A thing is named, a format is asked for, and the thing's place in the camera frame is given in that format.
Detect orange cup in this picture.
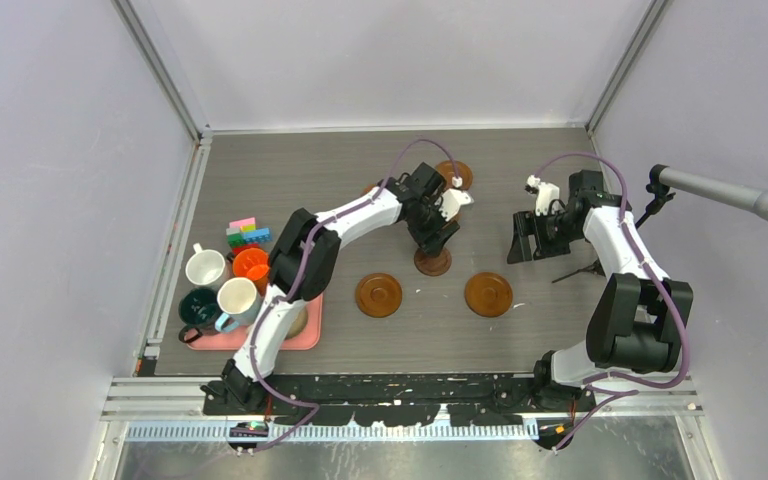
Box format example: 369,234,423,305
231,248,270,295

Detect beige mug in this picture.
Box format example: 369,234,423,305
285,307,309,340

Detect dark walnut coaster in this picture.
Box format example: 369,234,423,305
413,248,452,277

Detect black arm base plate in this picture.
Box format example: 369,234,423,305
201,373,595,427

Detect grey microphone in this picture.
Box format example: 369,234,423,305
650,164,768,223

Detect white mug blue handle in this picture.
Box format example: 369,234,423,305
214,277,262,333

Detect aluminium frame rail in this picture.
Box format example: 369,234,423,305
102,374,703,446

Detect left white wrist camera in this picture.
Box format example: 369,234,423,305
436,188,474,221

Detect black microphone tripod stand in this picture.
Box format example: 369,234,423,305
567,173,675,281

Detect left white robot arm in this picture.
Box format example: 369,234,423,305
221,163,474,414

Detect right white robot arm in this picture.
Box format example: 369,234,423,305
507,170,693,411

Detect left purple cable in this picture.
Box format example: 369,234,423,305
248,137,466,453

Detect dark green mug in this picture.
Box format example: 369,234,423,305
178,287,222,344

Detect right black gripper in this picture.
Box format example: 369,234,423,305
508,207,585,264

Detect colourful toy brick stack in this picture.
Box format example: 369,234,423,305
225,217,272,254

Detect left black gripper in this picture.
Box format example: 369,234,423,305
407,199,460,258

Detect pink plastic tray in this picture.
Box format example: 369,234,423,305
186,295,324,351

